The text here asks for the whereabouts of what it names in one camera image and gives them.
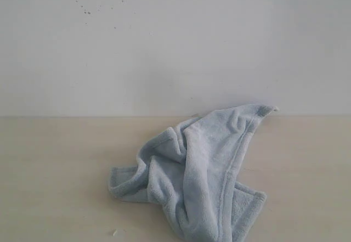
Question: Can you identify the light blue fleece towel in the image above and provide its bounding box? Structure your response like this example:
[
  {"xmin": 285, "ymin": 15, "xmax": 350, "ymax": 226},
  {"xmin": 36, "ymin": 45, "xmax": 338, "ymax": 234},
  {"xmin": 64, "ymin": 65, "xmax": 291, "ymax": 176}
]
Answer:
[{"xmin": 108, "ymin": 104, "xmax": 276, "ymax": 241}]

